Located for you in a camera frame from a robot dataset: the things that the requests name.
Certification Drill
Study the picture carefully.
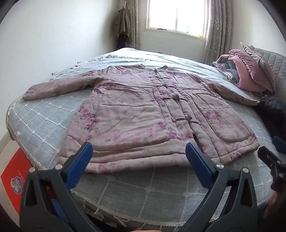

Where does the grey left curtain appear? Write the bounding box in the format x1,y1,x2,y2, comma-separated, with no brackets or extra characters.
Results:
126,0,139,49

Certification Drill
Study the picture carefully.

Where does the red cartoon box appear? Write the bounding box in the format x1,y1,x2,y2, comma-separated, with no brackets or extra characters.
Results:
1,148,32,214

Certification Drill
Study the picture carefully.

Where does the folded pink grey quilt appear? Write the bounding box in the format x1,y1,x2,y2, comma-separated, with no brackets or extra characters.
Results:
212,54,240,84

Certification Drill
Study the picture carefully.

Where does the person's right hand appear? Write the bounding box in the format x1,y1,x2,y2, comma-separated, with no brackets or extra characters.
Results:
263,192,281,219

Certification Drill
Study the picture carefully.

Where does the grey pink-edged pillow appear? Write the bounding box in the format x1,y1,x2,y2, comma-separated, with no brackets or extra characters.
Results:
240,42,276,93

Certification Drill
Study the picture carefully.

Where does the grey padded headboard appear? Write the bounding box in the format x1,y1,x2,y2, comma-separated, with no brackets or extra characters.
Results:
253,47,286,102

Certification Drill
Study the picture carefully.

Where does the olive hanging coat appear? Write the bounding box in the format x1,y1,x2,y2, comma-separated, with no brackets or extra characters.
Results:
114,8,132,49

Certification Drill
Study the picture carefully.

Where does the bright window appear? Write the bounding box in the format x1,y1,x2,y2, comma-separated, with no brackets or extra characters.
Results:
146,0,207,39

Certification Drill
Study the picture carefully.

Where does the black puffer jacket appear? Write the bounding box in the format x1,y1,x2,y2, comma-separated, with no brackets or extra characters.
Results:
253,95,285,141

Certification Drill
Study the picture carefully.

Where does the pink floral padded jacket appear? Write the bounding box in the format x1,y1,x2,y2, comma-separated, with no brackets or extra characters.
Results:
23,65,259,174

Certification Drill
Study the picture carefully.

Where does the grey curtain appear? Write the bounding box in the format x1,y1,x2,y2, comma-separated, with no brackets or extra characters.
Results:
126,0,139,49
203,0,233,65

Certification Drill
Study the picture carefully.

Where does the grey right curtain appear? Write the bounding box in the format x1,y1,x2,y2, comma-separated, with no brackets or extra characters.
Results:
203,0,233,65

